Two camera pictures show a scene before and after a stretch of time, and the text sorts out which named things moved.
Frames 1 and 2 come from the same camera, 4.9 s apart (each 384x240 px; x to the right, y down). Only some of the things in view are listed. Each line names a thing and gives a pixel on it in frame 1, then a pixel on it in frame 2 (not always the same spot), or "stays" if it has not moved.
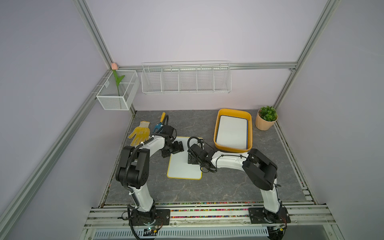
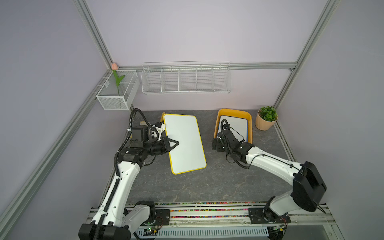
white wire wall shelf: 186,77 stays
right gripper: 190,161 to 216,141
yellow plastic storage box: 239,114 stays
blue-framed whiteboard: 232,132 stays
